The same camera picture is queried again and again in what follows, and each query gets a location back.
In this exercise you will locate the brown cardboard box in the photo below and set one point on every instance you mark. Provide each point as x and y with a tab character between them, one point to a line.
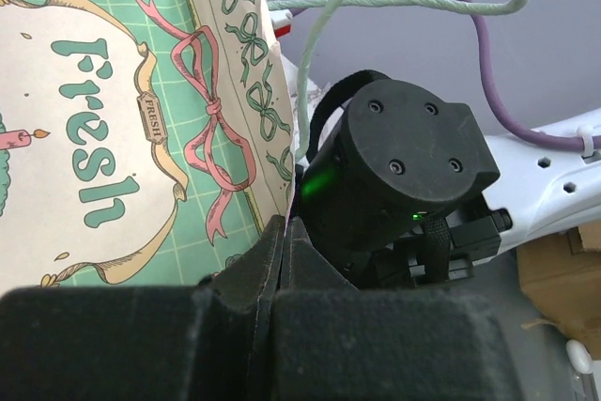
560	274

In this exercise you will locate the green Fresh paper bag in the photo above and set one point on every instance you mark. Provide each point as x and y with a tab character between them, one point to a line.
141	140

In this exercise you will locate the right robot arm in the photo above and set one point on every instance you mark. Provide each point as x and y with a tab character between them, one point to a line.
403	187

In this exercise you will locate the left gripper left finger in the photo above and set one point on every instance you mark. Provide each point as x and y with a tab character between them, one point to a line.
253	276

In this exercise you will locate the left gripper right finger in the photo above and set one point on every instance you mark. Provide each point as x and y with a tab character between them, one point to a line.
304	267

